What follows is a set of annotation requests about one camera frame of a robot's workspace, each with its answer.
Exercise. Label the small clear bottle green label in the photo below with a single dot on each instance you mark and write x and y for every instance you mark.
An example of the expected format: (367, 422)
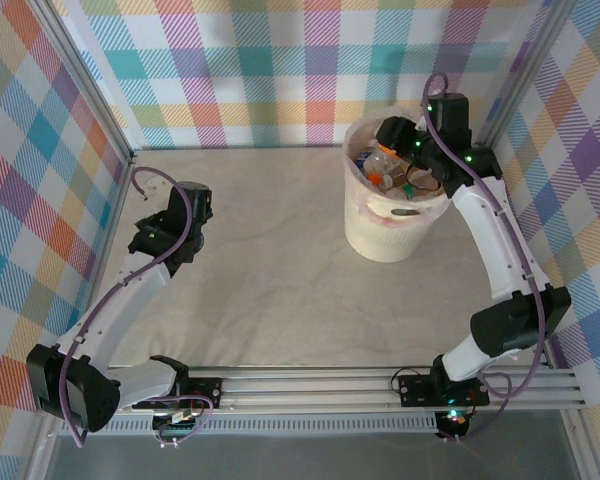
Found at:
(407, 190)

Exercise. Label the blue label water bottle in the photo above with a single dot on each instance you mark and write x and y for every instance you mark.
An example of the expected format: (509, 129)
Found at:
(362, 159)

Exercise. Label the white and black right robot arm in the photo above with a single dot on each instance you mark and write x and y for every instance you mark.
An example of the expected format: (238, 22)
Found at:
(495, 240)

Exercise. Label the white plastic bin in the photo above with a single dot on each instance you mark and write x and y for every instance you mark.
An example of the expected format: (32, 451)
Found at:
(380, 240)

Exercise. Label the aluminium floor rail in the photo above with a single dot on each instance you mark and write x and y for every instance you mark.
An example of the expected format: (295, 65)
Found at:
(123, 195)

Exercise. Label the aluminium frame post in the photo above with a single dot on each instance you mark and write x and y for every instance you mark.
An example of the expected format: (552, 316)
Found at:
(88, 85)
(525, 75)

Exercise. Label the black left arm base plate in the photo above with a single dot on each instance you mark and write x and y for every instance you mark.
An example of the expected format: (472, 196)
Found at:
(211, 392)

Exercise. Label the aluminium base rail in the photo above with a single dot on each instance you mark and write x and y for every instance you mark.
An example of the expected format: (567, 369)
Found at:
(305, 390)

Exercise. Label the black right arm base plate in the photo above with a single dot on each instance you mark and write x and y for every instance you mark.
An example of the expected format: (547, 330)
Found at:
(415, 392)

